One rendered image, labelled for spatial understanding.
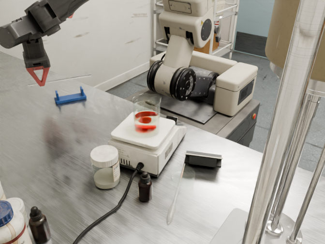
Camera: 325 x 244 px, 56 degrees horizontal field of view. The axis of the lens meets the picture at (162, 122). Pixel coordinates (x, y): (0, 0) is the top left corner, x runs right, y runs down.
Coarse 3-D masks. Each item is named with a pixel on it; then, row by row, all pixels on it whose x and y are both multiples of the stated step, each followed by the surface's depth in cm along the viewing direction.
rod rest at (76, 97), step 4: (80, 88) 102; (56, 92) 99; (84, 92) 104; (56, 96) 100; (60, 96) 101; (64, 96) 101; (68, 96) 101; (72, 96) 101; (76, 96) 102; (80, 96) 102; (84, 96) 102; (56, 100) 99; (60, 100) 99; (64, 100) 99; (68, 100) 100; (72, 100) 100; (76, 100) 101
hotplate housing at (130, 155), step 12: (180, 132) 79; (108, 144) 71; (120, 144) 70; (132, 144) 69; (168, 144) 71; (120, 156) 71; (132, 156) 69; (144, 156) 68; (156, 156) 67; (168, 156) 73; (132, 168) 72; (144, 168) 70; (156, 168) 68
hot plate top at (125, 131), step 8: (128, 120) 75; (160, 120) 75; (168, 120) 75; (120, 128) 72; (128, 128) 72; (160, 128) 72; (168, 128) 72; (112, 136) 69; (120, 136) 69; (128, 136) 69; (136, 136) 69; (160, 136) 69; (136, 144) 67; (144, 144) 67; (152, 144) 66; (160, 144) 67
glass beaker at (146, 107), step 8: (136, 96) 68; (144, 96) 69; (152, 96) 69; (160, 96) 68; (136, 104) 69; (144, 104) 70; (152, 104) 70; (136, 112) 66; (144, 112) 65; (152, 112) 65; (136, 120) 67; (144, 120) 66; (152, 120) 66; (136, 128) 68; (144, 128) 67; (152, 128) 68; (144, 136) 68; (152, 136) 69
